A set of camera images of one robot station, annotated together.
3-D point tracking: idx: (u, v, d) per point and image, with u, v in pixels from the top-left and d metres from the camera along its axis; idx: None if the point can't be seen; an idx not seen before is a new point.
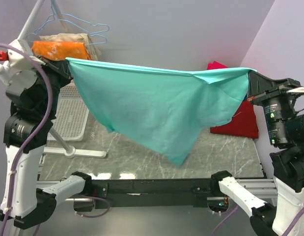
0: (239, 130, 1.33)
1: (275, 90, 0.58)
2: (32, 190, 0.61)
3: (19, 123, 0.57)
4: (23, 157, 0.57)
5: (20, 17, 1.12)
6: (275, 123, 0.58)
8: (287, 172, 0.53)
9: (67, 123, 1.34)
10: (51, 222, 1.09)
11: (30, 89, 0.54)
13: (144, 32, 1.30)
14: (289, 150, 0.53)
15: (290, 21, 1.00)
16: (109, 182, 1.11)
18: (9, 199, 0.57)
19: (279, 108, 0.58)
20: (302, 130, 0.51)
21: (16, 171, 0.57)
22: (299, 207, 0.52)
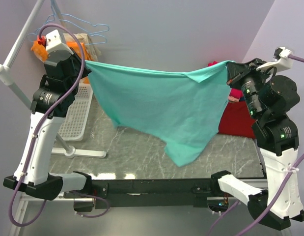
0: (239, 130, 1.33)
1: (247, 69, 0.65)
2: (46, 159, 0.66)
3: (47, 93, 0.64)
4: (45, 124, 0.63)
5: (20, 16, 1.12)
6: (251, 96, 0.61)
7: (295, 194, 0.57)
8: (266, 136, 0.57)
9: (67, 123, 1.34)
10: (52, 222, 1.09)
11: (64, 62, 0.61)
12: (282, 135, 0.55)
13: (145, 34, 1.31)
14: (264, 115, 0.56)
15: (290, 21, 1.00)
16: (109, 182, 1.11)
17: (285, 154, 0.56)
18: (26, 163, 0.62)
19: (252, 83, 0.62)
20: (269, 93, 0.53)
21: (37, 136, 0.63)
22: (285, 172, 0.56)
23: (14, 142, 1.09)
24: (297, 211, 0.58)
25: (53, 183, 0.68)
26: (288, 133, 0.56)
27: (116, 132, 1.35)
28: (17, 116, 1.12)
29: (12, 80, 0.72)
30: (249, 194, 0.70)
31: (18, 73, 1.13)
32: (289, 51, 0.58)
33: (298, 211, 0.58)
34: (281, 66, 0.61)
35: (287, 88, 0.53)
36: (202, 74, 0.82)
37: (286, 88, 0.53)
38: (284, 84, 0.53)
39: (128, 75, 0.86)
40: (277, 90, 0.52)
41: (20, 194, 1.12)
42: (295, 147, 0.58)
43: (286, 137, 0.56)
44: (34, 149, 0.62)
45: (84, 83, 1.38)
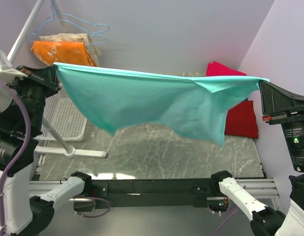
0: (240, 130, 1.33)
1: (298, 116, 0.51)
2: (24, 205, 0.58)
3: None
4: (8, 181, 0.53)
5: (20, 17, 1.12)
6: (301, 149, 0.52)
7: None
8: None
9: (67, 123, 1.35)
10: (51, 222, 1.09)
11: (6, 112, 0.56)
12: None
13: (144, 33, 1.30)
14: None
15: (290, 21, 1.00)
16: (109, 182, 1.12)
17: None
18: (0, 220, 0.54)
19: (302, 133, 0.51)
20: None
21: (3, 194, 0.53)
22: None
23: None
24: None
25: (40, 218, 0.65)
26: None
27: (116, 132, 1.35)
28: None
29: None
30: (253, 211, 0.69)
31: None
32: None
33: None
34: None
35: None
36: (217, 84, 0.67)
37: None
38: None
39: (102, 82, 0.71)
40: None
41: None
42: None
43: None
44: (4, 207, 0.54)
45: None
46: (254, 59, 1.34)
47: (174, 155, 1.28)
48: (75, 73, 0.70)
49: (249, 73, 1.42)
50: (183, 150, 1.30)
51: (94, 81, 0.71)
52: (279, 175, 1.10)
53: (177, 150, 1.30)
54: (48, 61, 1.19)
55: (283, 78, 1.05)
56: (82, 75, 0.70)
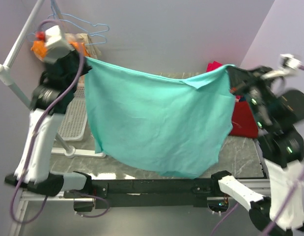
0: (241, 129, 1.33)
1: (252, 78, 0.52)
2: (47, 156, 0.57)
3: (47, 90, 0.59)
4: (46, 120, 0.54)
5: (20, 17, 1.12)
6: (258, 107, 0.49)
7: (299, 205, 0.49)
8: (271, 150, 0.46)
9: (66, 123, 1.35)
10: (51, 222, 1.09)
11: (63, 59, 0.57)
12: (289, 150, 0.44)
13: (145, 33, 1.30)
14: (271, 130, 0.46)
15: (290, 20, 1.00)
16: (109, 182, 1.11)
17: (291, 168, 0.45)
18: (26, 161, 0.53)
19: (258, 93, 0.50)
20: (279, 109, 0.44)
21: (37, 134, 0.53)
22: (289, 185, 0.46)
23: (14, 143, 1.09)
24: (301, 223, 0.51)
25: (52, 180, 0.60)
26: (296, 148, 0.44)
27: None
28: (17, 117, 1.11)
29: (12, 80, 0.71)
30: (251, 201, 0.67)
31: (18, 73, 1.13)
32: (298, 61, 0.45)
33: (301, 222, 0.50)
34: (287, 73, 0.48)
35: (299, 101, 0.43)
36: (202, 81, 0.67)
37: (294, 98, 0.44)
38: (293, 96, 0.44)
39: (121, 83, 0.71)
40: (288, 105, 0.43)
41: (20, 194, 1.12)
42: (301, 160, 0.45)
43: (294, 153, 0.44)
44: (34, 148, 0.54)
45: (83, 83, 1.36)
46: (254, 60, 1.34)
47: None
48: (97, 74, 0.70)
49: None
50: None
51: (113, 82, 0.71)
52: None
53: None
54: None
55: None
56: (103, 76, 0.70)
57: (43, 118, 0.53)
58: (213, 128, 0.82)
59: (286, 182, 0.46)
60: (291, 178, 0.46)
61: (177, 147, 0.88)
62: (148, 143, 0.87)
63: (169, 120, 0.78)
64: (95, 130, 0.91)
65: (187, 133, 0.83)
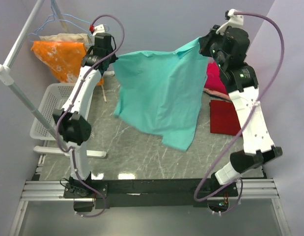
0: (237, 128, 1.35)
1: (210, 34, 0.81)
2: (86, 101, 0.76)
3: (94, 56, 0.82)
4: (92, 72, 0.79)
5: (20, 17, 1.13)
6: (216, 53, 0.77)
7: (263, 130, 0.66)
8: (228, 78, 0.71)
9: None
10: (51, 222, 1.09)
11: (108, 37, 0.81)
12: (241, 75, 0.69)
13: (145, 34, 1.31)
14: (227, 62, 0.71)
15: (290, 20, 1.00)
16: (109, 182, 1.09)
17: (246, 90, 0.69)
18: (74, 97, 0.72)
19: (215, 44, 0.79)
20: (228, 44, 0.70)
21: (85, 80, 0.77)
22: (249, 107, 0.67)
23: (14, 143, 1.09)
24: (269, 147, 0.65)
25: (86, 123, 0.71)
26: (246, 74, 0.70)
27: (116, 132, 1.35)
28: (17, 117, 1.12)
29: (12, 80, 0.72)
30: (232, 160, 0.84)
31: (18, 73, 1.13)
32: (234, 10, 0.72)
33: (269, 146, 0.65)
34: (234, 24, 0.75)
35: (240, 34, 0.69)
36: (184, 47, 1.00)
37: (239, 35, 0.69)
38: (238, 33, 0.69)
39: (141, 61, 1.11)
40: (231, 37, 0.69)
41: (20, 194, 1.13)
42: (256, 85, 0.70)
43: (245, 77, 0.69)
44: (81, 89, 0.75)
45: None
46: (252, 59, 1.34)
47: (174, 155, 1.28)
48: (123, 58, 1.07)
49: None
50: (183, 150, 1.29)
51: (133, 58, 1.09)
52: (280, 175, 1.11)
53: (177, 150, 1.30)
54: (48, 61, 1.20)
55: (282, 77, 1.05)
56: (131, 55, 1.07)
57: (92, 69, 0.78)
58: (195, 82, 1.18)
59: (245, 104, 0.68)
60: (249, 101, 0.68)
61: (171, 105, 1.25)
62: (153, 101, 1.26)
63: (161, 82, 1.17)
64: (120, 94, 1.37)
65: (177, 92, 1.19)
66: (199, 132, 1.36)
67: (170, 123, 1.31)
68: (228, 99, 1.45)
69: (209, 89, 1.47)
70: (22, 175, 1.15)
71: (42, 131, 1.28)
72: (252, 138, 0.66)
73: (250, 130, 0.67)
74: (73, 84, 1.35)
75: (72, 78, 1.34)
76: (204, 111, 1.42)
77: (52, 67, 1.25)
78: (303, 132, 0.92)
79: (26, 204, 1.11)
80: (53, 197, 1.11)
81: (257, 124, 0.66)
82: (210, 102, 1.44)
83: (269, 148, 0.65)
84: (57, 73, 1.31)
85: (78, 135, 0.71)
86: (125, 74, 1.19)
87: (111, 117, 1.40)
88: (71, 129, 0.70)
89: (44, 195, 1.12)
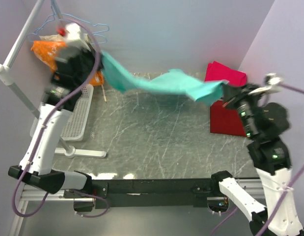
0: (237, 128, 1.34)
1: (241, 94, 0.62)
2: (50, 153, 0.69)
3: (59, 87, 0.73)
4: (56, 114, 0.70)
5: (20, 17, 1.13)
6: (246, 119, 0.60)
7: (293, 213, 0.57)
8: (258, 157, 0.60)
9: (67, 123, 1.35)
10: (51, 223, 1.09)
11: (73, 59, 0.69)
12: (274, 156, 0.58)
13: (145, 33, 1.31)
14: (258, 139, 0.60)
15: (290, 21, 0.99)
16: (109, 182, 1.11)
17: (279, 173, 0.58)
18: (32, 153, 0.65)
19: (247, 107, 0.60)
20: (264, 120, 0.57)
21: (45, 127, 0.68)
22: (280, 191, 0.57)
23: (14, 142, 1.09)
24: (297, 231, 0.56)
25: (52, 177, 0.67)
26: (281, 154, 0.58)
27: (116, 132, 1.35)
28: (17, 116, 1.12)
29: (12, 80, 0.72)
30: (252, 212, 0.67)
31: (18, 73, 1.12)
32: (278, 79, 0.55)
33: (298, 231, 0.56)
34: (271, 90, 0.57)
35: (280, 115, 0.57)
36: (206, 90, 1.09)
37: (277, 114, 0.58)
38: (276, 111, 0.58)
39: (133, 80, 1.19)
40: (269, 118, 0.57)
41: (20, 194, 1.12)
42: (288, 167, 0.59)
43: (279, 158, 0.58)
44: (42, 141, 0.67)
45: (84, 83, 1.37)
46: (254, 60, 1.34)
47: (174, 155, 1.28)
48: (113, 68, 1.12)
49: (249, 73, 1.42)
50: (183, 150, 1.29)
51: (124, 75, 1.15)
52: None
53: (177, 150, 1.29)
54: (48, 61, 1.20)
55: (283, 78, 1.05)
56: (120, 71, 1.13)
57: (52, 114, 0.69)
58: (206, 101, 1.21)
59: (277, 188, 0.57)
60: (281, 184, 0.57)
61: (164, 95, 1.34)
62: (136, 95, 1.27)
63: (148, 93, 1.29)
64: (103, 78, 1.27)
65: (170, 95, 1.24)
66: (198, 132, 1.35)
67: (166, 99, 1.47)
68: None
69: None
70: None
71: None
72: (280, 222, 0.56)
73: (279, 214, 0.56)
74: None
75: None
76: (204, 111, 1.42)
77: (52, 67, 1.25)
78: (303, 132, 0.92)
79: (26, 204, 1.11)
80: (53, 197, 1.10)
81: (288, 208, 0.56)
82: (210, 102, 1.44)
83: (297, 233, 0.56)
84: None
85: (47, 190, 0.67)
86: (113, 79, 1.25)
87: (111, 117, 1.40)
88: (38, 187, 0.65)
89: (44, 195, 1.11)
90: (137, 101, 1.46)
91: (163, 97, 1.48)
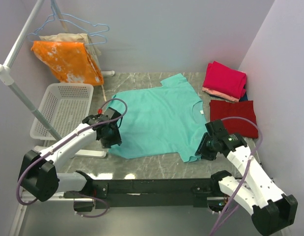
0: (235, 128, 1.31)
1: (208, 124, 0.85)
2: (64, 158, 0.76)
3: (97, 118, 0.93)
4: (87, 132, 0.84)
5: (20, 17, 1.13)
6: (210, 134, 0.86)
7: (268, 181, 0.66)
8: (221, 145, 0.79)
9: (67, 123, 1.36)
10: (52, 223, 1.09)
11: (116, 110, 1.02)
12: (230, 139, 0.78)
13: (145, 34, 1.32)
14: (217, 138, 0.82)
15: (290, 21, 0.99)
16: (109, 182, 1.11)
17: (238, 148, 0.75)
18: (58, 146, 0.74)
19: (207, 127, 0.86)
20: (212, 125, 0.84)
21: (77, 134, 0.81)
22: (245, 162, 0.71)
23: (14, 142, 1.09)
24: (280, 196, 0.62)
25: (53, 181, 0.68)
26: (233, 137, 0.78)
27: None
28: (17, 116, 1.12)
29: (12, 80, 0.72)
30: (252, 205, 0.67)
31: (18, 73, 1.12)
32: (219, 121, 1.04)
33: (279, 195, 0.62)
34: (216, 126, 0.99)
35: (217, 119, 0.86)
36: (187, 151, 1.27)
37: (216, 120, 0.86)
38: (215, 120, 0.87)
39: (142, 149, 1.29)
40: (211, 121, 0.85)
41: (20, 194, 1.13)
42: (245, 144, 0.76)
43: (233, 139, 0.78)
44: (70, 142, 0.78)
45: (84, 83, 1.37)
46: (254, 60, 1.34)
47: (174, 155, 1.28)
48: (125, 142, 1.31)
49: (249, 73, 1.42)
50: None
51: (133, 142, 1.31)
52: (279, 175, 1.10)
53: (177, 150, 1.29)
54: (48, 61, 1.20)
55: (283, 78, 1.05)
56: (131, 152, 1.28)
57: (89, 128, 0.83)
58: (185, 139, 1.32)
59: (241, 160, 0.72)
60: (244, 157, 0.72)
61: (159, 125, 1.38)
62: (152, 143, 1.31)
63: (160, 143, 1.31)
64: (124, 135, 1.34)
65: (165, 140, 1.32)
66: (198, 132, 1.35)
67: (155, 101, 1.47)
68: (227, 99, 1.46)
69: (208, 89, 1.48)
70: None
71: (42, 131, 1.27)
72: (260, 191, 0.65)
73: (253, 184, 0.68)
74: (73, 84, 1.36)
75: (72, 78, 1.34)
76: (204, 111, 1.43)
77: (53, 67, 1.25)
78: (301, 132, 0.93)
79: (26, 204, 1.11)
80: (52, 197, 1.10)
81: (257, 174, 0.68)
82: (210, 102, 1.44)
83: (280, 198, 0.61)
84: (58, 73, 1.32)
85: (37, 191, 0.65)
86: (125, 137, 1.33)
87: None
88: (34, 182, 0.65)
89: None
90: (137, 101, 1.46)
91: (163, 97, 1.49)
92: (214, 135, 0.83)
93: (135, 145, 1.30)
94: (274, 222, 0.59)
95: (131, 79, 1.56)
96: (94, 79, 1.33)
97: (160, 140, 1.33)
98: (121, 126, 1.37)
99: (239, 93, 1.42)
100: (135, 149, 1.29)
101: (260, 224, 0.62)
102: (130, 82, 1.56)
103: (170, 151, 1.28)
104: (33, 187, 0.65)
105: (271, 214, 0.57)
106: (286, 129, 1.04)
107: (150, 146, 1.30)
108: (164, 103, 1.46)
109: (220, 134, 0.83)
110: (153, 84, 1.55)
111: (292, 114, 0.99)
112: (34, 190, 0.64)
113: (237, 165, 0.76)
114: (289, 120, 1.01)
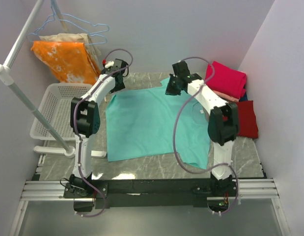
0: None
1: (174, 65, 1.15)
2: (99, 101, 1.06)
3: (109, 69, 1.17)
4: (108, 79, 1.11)
5: (20, 16, 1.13)
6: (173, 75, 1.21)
7: (214, 96, 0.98)
8: (182, 82, 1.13)
9: (67, 123, 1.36)
10: (51, 223, 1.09)
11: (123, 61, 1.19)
12: (188, 77, 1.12)
13: (145, 34, 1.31)
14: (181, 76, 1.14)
15: (290, 20, 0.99)
16: (109, 182, 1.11)
17: (196, 81, 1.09)
18: (93, 91, 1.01)
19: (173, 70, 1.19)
20: (176, 67, 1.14)
21: (102, 81, 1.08)
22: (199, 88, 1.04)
23: (14, 142, 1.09)
24: (222, 103, 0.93)
25: (96, 116, 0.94)
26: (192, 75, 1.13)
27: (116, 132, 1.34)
28: (17, 116, 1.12)
29: (12, 80, 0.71)
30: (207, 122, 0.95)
31: (18, 73, 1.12)
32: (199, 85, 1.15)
33: (223, 103, 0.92)
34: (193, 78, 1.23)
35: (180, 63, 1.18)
36: (188, 152, 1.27)
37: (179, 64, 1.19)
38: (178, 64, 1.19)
39: (141, 149, 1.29)
40: (176, 64, 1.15)
41: (20, 194, 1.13)
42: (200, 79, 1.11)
43: (191, 76, 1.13)
44: (99, 88, 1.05)
45: (84, 83, 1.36)
46: (254, 59, 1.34)
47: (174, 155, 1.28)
48: (124, 142, 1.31)
49: (249, 73, 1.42)
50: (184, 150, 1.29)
51: (132, 143, 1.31)
52: (279, 175, 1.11)
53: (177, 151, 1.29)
54: (48, 61, 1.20)
55: (283, 78, 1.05)
56: (130, 153, 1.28)
57: (109, 76, 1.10)
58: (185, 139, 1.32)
59: (196, 86, 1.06)
60: (198, 85, 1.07)
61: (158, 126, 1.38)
62: (151, 143, 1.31)
63: (160, 144, 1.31)
64: (122, 135, 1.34)
65: (166, 140, 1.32)
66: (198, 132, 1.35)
67: (154, 101, 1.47)
68: (227, 99, 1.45)
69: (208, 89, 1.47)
70: (22, 175, 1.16)
71: (42, 131, 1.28)
72: (208, 103, 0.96)
73: (204, 99, 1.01)
74: (73, 84, 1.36)
75: (72, 78, 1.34)
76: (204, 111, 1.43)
77: (53, 67, 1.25)
78: (301, 131, 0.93)
79: (26, 204, 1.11)
80: (53, 197, 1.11)
81: (206, 93, 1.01)
82: None
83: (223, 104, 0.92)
84: (57, 73, 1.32)
85: (88, 127, 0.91)
86: (124, 138, 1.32)
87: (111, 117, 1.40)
88: (84, 121, 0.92)
89: (44, 194, 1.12)
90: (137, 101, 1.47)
91: (163, 97, 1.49)
92: (179, 75, 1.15)
93: (134, 145, 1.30)
94: (221, 125, 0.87)
95: (132, 79, 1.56)
96: (94, 79, 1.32)
97: (160, 140, 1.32)
98: (120, 127, 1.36)
99: (239, 93, 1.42)
100: (135, 149, 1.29)
101: (212, 132, 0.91)
102: (130, 82, 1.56)
103: (170, 151, 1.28)
104: (84, 124, 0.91)
105: (216, 115, 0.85)
106: (285, 129, 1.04)
107: (149, 146, 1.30)
108: (164, 103, 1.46)
109: (182, 74, 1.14)
110: (153, 84, 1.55)
111: (292, 113, 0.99)
112: (85, 126, 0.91)
113: (191, 93, 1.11)
114: (289, 119, 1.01)
